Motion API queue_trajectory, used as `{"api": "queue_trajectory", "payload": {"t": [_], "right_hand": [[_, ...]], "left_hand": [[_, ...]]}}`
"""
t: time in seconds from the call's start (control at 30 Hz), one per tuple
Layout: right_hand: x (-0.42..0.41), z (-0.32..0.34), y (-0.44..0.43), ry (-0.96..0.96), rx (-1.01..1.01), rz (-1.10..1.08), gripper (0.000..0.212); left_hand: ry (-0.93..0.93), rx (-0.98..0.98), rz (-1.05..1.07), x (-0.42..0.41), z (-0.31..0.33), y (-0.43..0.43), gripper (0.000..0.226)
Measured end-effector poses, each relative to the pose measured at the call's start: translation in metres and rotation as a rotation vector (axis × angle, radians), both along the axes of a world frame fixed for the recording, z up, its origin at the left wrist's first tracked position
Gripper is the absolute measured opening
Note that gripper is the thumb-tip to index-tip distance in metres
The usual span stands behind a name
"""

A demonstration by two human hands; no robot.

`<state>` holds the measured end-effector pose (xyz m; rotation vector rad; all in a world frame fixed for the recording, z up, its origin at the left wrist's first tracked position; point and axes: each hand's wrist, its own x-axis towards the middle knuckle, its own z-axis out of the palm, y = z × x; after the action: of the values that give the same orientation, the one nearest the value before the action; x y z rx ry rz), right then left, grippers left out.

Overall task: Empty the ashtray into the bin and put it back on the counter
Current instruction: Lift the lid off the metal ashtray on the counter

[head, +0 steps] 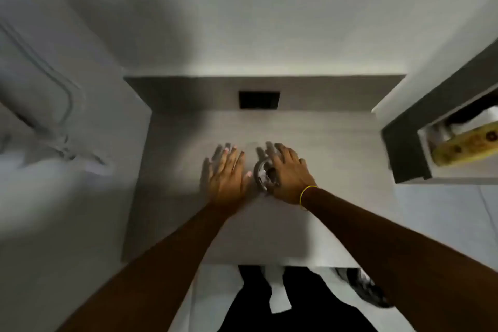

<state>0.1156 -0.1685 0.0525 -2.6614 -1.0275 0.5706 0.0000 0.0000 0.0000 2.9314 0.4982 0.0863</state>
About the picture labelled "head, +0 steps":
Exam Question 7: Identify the person's black trousers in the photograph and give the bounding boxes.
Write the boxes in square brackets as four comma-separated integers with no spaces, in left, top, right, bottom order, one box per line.
[218,265,378,332]

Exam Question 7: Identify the person's left forearm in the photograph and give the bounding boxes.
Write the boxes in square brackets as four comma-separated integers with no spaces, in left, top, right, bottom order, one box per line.
[56,203,234,332]

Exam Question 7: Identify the person's right hand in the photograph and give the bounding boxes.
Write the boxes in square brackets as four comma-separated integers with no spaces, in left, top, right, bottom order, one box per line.
[266,143,317,206]

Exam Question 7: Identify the yellow box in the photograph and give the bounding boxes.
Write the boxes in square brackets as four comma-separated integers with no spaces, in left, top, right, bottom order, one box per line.
[431,122,498,167]

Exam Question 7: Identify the grey wooden desk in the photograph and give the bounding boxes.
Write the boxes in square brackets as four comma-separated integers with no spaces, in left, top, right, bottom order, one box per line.
[121,75,407,268]

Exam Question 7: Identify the small metal ring object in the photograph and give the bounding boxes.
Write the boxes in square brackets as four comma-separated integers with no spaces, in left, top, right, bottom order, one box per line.
[253,158,279,194]

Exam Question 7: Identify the person's left hand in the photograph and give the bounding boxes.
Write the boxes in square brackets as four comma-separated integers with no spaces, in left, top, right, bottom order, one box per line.
[203,144,252,215]

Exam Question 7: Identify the yellow wrist band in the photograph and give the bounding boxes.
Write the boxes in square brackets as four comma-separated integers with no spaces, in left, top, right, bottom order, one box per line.
[299,185,318,206]

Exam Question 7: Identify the black white shoe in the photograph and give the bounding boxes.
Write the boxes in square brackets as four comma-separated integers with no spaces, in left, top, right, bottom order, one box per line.
[335,267,394,309]

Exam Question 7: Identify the person's right forearm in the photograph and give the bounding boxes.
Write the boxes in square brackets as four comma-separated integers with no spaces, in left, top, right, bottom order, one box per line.
[300,187,498,332]

